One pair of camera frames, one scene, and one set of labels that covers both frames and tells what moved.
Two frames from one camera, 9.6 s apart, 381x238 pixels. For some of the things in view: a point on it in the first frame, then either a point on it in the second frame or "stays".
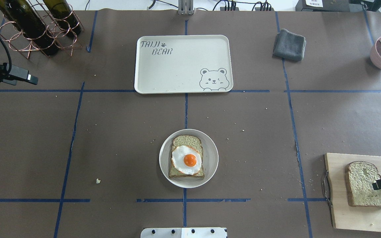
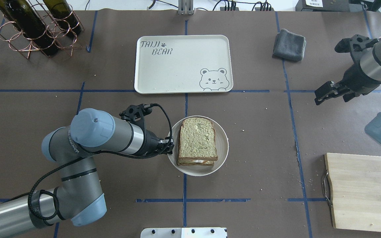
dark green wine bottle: x=22 y=15 stays
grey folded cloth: x=289 y=46 stays
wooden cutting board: x=378 y=219 stays
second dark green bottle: x=62 y=12 stays
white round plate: x=210 y=159 → x=222 y=141
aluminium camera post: x=186 y=7 stays
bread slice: x=359 y=176 → x=197 y=140
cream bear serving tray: x=183 y=64 stays
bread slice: x=194 y=141 → x=183 y=163
